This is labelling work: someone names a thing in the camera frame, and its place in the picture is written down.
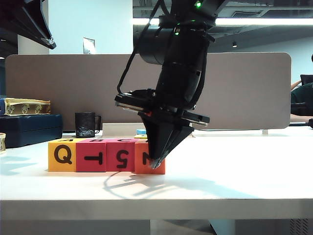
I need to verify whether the red foam block letter B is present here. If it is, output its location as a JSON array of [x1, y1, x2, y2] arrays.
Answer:
[[75, 139, 108, 173]]

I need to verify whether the grey desk divider panel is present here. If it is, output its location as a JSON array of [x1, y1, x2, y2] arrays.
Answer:
[[4, 52, 292, 135]]

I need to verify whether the beige patterned box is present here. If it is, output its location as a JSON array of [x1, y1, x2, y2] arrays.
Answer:
[[4, 97, 51, 116]]

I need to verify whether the red foam block letter C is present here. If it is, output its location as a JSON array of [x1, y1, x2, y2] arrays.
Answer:
[[106, 138, 136, 173]]

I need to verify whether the white ceiling light strip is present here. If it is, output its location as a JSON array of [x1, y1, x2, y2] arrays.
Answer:
[[133, 17, 313, 26]]

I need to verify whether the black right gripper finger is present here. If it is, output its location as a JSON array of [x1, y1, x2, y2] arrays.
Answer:
[[151, 126, 195, 169], [141, 115, 181, 162]]

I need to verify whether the paper sign on wall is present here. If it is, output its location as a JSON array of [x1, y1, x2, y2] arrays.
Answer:
[[82, 37, 96, 54]]

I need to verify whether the dark blue plastic case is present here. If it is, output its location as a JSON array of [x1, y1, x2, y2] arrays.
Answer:
[[0, 114, 64, 149]]

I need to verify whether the yellow foam block letter A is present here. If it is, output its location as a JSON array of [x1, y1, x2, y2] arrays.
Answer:
[[47, 139, 78, 172]]

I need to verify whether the orange foam block letter D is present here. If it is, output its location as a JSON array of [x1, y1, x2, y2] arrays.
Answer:
[[134, 141, 166, 175]]

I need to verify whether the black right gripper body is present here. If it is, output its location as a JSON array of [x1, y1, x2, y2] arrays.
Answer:
[[114, 89, 210, 128]]

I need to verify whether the seated person in dark clothes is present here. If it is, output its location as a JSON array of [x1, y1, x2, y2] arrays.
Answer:
[[290, 52, 313, 123]]

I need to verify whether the black mug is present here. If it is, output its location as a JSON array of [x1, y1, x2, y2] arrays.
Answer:
[[74, 112, 102, 138]]

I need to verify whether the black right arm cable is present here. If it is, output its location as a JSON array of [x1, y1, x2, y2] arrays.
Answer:
[[116, 0, 172, 94]]

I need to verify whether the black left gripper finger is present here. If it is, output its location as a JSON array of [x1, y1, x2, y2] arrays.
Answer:
[[22, 0, 57, 49], [0, 6, 53, 49]]

